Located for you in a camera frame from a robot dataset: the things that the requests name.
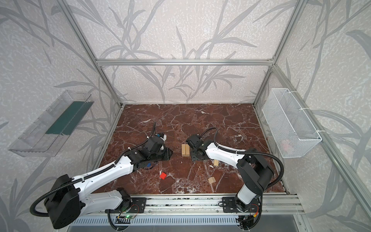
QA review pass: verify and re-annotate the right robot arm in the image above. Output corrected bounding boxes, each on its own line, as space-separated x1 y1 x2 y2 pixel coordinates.
186 134 282 212

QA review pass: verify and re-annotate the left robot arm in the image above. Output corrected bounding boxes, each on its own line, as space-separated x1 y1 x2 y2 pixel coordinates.
44 133 173 229

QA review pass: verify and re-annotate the red block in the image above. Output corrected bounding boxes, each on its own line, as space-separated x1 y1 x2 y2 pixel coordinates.
160 173 168 180

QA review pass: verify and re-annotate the small wood cube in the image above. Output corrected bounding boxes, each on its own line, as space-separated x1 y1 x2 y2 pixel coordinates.
208 177 216 184

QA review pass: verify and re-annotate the pink object in basket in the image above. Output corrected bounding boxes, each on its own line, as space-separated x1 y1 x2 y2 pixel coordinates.
281 140 293 153

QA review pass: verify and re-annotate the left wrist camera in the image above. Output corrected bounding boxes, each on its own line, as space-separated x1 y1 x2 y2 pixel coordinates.
156 133 167 141

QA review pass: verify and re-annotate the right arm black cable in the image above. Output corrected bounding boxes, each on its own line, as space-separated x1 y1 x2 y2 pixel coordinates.
199 127 285 230

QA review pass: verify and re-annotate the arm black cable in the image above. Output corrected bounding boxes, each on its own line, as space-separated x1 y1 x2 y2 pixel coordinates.
199 127 285 230
29 121 157 218

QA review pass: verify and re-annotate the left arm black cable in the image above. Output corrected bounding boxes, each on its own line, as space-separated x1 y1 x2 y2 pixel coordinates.
29 121 157 218

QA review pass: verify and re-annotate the white wire basket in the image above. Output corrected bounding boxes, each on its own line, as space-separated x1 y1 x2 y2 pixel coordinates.
262 88 322 158

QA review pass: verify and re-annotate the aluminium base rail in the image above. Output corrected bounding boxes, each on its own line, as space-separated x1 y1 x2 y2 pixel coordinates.
80 191 304 217

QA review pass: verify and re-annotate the clear plastic wall bin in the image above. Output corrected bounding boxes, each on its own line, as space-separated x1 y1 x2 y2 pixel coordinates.
8 90 94 158

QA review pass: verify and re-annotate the aluminium cage frame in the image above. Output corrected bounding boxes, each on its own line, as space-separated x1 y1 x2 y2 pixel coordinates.
57 1 371 216

